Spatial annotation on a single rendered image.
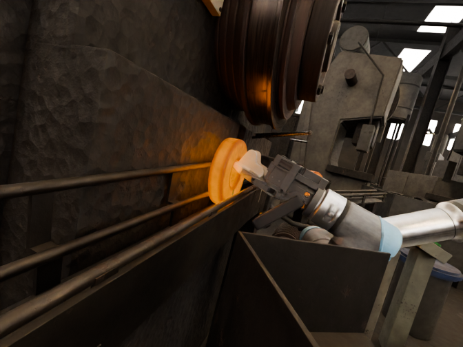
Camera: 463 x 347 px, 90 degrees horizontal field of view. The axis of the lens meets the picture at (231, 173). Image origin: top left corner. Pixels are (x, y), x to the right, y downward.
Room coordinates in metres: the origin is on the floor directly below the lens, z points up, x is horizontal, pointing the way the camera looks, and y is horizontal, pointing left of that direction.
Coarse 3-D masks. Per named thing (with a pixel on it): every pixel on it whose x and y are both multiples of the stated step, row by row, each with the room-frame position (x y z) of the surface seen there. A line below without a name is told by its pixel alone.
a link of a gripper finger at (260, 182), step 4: (240, 172) 0.49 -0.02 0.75; (244, 172) 0.49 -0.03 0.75; (248, 172) 0.49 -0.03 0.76; (244, 176) 0.49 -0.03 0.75; (248, 176) 0.48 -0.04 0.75; (252, 176) 0.48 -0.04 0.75; (256, 176) 0.48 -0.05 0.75; (248, 180) 0.48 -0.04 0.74; (252, 180) 0.48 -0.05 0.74; (256, 180) 0.47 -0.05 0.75; (260, 180) 0.47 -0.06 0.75; (264, 180) 0.48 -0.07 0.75; (256, 184) 0.47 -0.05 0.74; (260, 184) 0.47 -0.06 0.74; (264, 184) 0.47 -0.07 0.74; (260, 188) 0.47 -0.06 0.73; (264, 188) 0.46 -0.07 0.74; (268, 188) 0.46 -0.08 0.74; (272, 192) 0.48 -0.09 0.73
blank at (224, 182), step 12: (228, 144) 0.49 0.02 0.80; (240, 144) 0.52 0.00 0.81; (216, 156) 0.47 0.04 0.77; (228, 156) 0.47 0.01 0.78; (240, 156) 0.54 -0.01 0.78; (216, 168) 0.46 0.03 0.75; (228, 168) 0.48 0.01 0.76; (216, 180) 0.46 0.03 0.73; (228, 180) 0.49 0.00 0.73; (240, 180) 0.58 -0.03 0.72; (216, 192) 0.47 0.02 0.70; (228, 192) 0.50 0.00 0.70; (228, 204) 0.52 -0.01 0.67
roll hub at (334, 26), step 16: (320, 0) 0.53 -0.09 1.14; (336, 0) 0.52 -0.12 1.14; (320, 16) 0.52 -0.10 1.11; (336, 16) 0.68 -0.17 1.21; (320, 32) 0.52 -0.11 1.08; (336, 32) 0.60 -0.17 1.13; (304, 48) 0.54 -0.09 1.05; (320, 48) 0.53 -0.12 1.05; (304, 64) 0.56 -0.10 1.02; (320, 64) 0.55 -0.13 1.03; (304, 80) 0.58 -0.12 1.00; (320, 80) 0.73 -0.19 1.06; (304, 96) 0.64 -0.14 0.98
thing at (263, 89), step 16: (256, 0) 0.48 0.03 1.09; (272, 0) 0.47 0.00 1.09; (288, 0) 0.48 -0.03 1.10; (256, 16) 0.48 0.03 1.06; (272, 16) 0.47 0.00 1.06; (256, 32) 0.49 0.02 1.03; (272, 32) 0.47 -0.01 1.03; (256, 48) 0.50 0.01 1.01; (272, 48) 0.48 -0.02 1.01; (256, 64) 0.52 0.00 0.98; (272, 64) 0.49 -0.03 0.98; (256, 80) 0.54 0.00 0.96; (272, 80) 0.52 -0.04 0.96; (256, 96) 0.57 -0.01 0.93; (272, 96) 0.55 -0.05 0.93; (256, 112) 0.62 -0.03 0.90; (272, 112) 0.59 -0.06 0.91; (272, 128) 0.67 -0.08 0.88
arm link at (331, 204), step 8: (328, 192) 0.45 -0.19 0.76; (320, 200) 0.44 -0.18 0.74; (328, 200) 0.43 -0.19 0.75; (336, 200) 0.44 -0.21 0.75; (344, 200) 0.44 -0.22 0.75; (320, 208) 0.43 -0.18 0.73; (328, 208) 0.43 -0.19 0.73; (336, 208) 0.43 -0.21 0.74; (312, 216) 0.45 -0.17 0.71; (320, 216) 0.43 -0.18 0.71; (328, 216) 0.43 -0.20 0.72; (336, 216) 0.42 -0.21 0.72; (320, 224) 0.44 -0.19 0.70; (328, 224) 0.43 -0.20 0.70
